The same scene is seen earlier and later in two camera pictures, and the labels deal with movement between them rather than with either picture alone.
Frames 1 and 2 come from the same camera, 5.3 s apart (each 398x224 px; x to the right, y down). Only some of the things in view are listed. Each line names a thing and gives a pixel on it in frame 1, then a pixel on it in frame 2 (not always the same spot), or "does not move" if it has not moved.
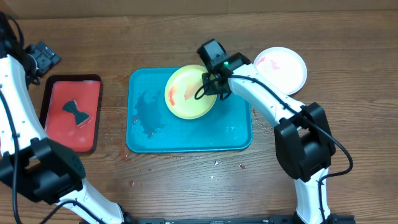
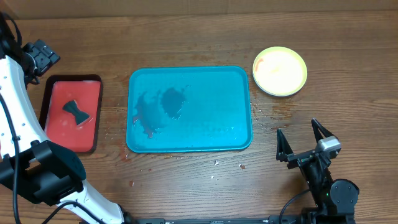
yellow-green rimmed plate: (180, 91) -> (279, 71)
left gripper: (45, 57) does not move
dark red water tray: (70, 110) does not move
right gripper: (210, 90) -> (283, 152)
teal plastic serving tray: (152, 127) does not move
